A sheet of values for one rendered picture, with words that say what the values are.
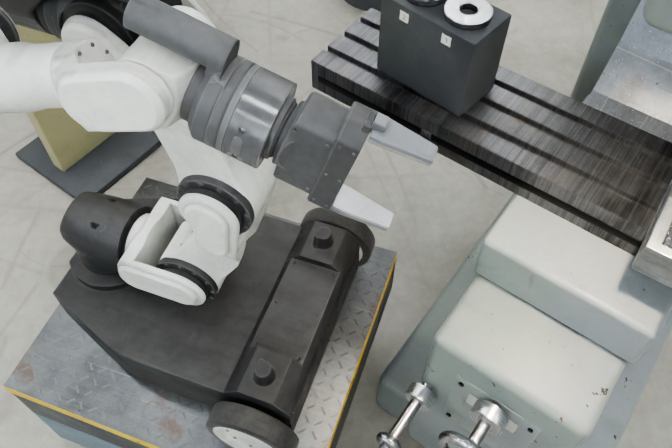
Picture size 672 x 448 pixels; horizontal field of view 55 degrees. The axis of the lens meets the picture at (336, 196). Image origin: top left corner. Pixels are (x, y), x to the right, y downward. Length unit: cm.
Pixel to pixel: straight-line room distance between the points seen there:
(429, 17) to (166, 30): 75
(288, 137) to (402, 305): 162
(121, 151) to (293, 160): 205
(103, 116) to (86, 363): 118
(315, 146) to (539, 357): 82
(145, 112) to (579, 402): 95
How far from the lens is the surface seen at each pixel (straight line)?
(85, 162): 264
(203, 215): 110
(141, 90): 58
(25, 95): 72
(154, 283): 144
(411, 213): 237
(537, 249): 127
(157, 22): 59
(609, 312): 125
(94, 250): 152
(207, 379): 147
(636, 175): 136
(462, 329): 129
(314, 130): 57
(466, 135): 131
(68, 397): 173
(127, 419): 166
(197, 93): 59
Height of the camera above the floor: 191
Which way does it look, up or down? 53 degrees down
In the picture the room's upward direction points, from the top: straight up
